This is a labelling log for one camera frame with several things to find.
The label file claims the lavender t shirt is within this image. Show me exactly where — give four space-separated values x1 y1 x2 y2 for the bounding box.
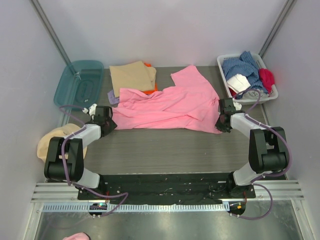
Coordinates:
107 90 120 105

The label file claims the pink t shirt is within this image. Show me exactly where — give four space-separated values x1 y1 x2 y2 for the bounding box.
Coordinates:
112 65 221 134

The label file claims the beige t shirt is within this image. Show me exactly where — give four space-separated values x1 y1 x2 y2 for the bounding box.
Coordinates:
109 61 157 97

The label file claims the orange t shirt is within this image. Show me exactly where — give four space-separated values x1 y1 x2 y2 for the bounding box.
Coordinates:
143 62 158 95

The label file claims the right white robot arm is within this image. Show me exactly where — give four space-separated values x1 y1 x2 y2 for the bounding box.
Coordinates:
215 98 291 198

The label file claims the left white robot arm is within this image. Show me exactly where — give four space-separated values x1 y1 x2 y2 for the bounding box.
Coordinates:
44 104 117 200

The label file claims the red cloth in basket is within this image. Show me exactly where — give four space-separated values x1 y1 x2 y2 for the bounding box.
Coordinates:
229 88 238 99

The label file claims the white cloth in basket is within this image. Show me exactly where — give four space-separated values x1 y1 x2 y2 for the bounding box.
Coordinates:
226 74 251 94

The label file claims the grey cloth in basket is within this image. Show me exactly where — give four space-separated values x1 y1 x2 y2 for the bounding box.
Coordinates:
241 88 270 101

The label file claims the teal plastic bin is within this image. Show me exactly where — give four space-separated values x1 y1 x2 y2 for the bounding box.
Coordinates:
53 60 104 111

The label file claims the beige crumpled cloth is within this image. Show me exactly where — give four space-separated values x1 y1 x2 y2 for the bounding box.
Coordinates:
37 123 81 163

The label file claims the blue checked shirt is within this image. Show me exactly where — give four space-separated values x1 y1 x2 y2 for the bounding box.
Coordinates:
222 51 268 93

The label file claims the magenta cloth in basket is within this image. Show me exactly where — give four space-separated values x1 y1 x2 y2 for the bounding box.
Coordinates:
258 68 275 94

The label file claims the white plastic basket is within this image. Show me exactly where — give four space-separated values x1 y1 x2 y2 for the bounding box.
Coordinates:
217 51 279 104

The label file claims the pink cloth at bottom edge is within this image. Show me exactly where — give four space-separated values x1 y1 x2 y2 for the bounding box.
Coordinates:
62 232 90 240

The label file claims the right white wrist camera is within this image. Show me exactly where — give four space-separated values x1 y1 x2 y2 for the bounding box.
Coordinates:
233 101 242 111

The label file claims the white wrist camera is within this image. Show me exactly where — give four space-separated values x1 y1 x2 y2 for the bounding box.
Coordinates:
82 103 98 116
233 101 242 111

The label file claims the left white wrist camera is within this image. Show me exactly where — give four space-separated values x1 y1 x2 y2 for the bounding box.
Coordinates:
82 103 98 116

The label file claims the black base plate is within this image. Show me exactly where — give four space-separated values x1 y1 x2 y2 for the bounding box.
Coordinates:
77 173 256 205

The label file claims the aluminium rail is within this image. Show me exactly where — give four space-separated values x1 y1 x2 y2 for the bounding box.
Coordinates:
31 180 305 203

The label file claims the white slotted cable duct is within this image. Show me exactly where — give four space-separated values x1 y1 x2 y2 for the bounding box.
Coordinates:
42 202 230 213

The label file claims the right aluminium frame post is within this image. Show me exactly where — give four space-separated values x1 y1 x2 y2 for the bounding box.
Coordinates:
258 0 297 58

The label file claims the aluminium frame post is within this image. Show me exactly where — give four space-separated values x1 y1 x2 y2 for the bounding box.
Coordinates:
29 0 71 65
258 0 297 58

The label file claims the left aluminium frame post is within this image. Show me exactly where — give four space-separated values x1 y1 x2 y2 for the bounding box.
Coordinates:
29 0 71 65

